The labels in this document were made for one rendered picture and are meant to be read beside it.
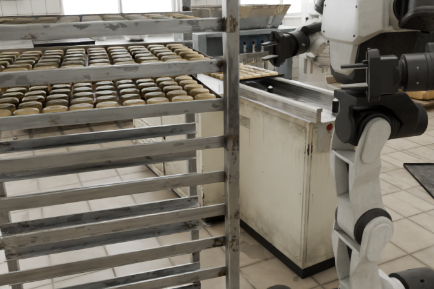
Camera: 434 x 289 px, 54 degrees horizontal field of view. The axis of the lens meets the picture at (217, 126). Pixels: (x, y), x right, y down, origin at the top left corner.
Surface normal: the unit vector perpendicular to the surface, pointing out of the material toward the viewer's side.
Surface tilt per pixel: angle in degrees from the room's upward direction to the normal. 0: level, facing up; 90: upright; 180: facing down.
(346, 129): 90
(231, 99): 90
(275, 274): 0
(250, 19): 115
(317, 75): 90
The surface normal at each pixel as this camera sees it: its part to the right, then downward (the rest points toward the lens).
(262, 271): -0.02, -0.96
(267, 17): 0.44, 0.63
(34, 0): 0.42, 0.26
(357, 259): -0.96, 0.04
